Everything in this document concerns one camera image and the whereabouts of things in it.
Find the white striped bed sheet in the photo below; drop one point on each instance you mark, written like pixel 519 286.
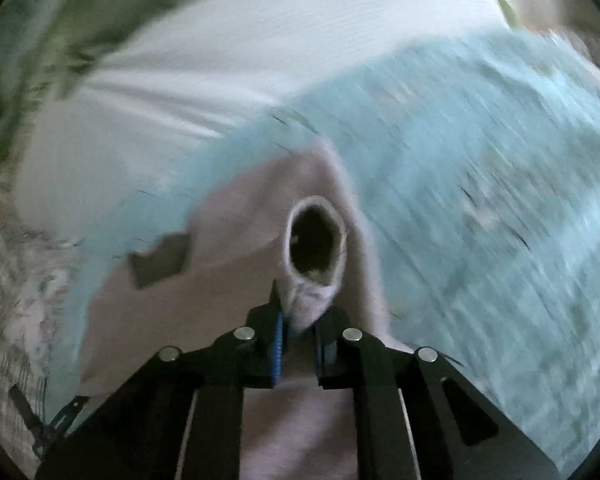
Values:
pixel 280 35

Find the plaid blanket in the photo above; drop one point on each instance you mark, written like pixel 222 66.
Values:
pixel 10 285

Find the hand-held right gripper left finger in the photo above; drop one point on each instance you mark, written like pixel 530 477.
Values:
pixel 278 345

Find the black metal bars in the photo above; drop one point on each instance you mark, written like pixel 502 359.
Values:
pixel 44 427

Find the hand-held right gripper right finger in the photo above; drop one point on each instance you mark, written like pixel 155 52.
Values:
pixel 323 355

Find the light blue floral blanket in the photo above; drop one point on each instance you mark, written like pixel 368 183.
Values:
pixel 455 160

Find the grey knit garment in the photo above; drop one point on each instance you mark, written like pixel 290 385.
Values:
pixel 240 210

